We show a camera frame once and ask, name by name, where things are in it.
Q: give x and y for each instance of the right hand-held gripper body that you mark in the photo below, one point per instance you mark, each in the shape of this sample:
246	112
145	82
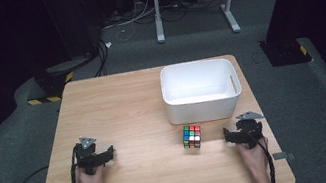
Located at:
250	132

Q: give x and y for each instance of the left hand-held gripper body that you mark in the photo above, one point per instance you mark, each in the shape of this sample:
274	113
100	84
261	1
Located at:
90	158

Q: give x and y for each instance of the black base with striped tape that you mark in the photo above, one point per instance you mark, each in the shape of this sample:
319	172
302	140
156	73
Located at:
52	80

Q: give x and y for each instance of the person's right hand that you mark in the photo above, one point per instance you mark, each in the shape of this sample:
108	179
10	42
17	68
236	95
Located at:
255	158

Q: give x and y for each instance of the white plastic bin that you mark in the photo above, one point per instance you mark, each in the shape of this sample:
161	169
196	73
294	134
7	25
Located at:
203	108

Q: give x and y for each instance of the black floor base plate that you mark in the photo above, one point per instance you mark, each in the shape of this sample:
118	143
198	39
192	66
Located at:
284	53

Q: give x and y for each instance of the multicoloured puzzle cube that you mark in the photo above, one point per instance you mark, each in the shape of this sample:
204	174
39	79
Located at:
192	137

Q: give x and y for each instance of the grey table edge tab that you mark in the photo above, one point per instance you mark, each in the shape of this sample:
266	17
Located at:
282	155

